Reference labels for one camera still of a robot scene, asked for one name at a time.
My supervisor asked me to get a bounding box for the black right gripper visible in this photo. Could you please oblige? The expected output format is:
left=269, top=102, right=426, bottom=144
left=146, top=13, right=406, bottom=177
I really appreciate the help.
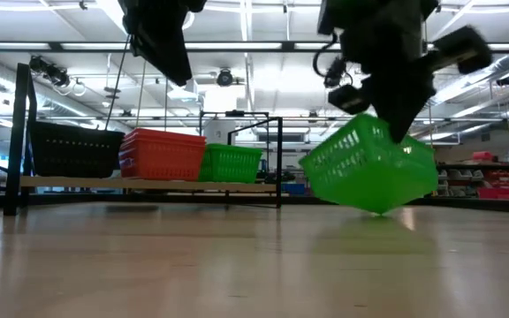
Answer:
left=340, top=21, right=437, bottom=143

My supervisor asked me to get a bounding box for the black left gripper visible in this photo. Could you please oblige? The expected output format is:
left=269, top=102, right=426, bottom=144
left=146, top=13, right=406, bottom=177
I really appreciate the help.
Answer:
left=119, top=0, right=208, bottom=87

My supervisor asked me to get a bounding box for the black slotted plastic basket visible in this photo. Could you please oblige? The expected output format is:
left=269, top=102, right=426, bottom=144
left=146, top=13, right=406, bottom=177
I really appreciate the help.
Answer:
left=30, top=120, right=126, bottom=138
left=33, top=132, right=123, bottom=179

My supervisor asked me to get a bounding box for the wooden shelf board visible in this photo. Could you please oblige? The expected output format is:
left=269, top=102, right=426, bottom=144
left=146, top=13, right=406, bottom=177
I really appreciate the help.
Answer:
left=19, top=176, right=277, bottom=193

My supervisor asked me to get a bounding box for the black hanging ceiling device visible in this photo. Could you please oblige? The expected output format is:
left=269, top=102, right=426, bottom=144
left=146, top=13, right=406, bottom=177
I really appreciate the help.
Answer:
left=323, top=56, right=353, bottom=89

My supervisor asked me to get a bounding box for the white cylindrical tank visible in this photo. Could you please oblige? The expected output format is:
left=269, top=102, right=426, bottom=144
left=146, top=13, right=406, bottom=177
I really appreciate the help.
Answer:
left=202, top=119, right=237, bottom=146

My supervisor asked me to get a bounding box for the shelving with red bins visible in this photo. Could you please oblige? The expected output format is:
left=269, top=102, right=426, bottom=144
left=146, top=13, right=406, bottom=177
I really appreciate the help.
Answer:
left=435, top=161, right=509, bottom=200

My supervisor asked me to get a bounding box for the blue bin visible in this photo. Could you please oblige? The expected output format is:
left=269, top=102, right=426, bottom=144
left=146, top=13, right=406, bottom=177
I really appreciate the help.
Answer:
left=280, top=182, right=308, bottom=196

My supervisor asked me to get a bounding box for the tan hanging rope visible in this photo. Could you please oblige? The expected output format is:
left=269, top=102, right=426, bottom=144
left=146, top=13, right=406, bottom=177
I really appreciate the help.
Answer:
left=426, top=117, right=435, bottom=154
left=134, top=61, right=147, bottom=130

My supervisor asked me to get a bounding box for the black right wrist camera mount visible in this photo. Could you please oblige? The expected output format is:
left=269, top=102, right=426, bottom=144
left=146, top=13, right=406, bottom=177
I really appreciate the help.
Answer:
left=327, top=82, right=374, bottom=117

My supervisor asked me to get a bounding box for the black hanging cable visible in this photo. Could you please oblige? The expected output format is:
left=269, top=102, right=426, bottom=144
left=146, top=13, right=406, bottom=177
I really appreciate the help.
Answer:
left=104, top=34, right=132, bottom=133

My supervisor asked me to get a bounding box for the black ceiling dome camera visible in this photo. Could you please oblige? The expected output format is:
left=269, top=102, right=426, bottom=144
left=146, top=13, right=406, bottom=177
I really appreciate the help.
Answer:
left=216, top=68, right=234, bottom=87

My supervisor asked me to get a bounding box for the thin black metal frame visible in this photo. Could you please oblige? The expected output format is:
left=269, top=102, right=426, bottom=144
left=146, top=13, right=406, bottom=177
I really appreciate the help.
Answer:
left=198, top=110, right=271, bottom=147

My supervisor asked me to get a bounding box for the black overhead camera cluster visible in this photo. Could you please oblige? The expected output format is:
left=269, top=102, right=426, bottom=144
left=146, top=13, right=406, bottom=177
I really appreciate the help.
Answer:
left=28, top=55, right=71, bottom=88

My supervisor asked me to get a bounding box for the tall black metal post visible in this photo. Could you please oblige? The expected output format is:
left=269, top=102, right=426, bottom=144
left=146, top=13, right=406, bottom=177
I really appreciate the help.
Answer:
left=3, top=63, right=39, bottom=217

